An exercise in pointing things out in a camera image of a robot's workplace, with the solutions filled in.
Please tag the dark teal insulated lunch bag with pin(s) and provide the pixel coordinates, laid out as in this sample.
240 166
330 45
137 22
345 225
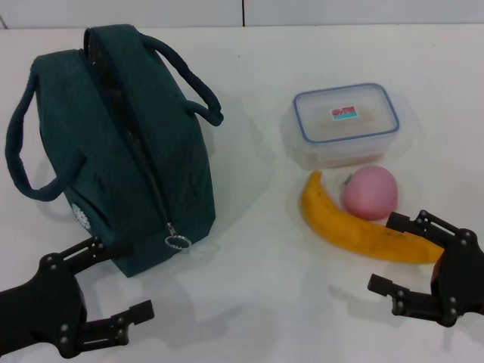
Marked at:
125 151

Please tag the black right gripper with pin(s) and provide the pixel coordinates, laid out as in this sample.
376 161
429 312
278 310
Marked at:
463 280

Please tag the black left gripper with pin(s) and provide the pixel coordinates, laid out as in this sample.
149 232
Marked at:
38 314

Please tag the yellow toy banana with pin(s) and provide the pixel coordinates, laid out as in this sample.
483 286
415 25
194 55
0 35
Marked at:
340 223

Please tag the pink toy peach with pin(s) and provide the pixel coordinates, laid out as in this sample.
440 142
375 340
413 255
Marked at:
372 194

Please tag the clear container with blue-rimmed lid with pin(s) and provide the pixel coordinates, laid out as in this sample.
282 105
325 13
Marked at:
346 121

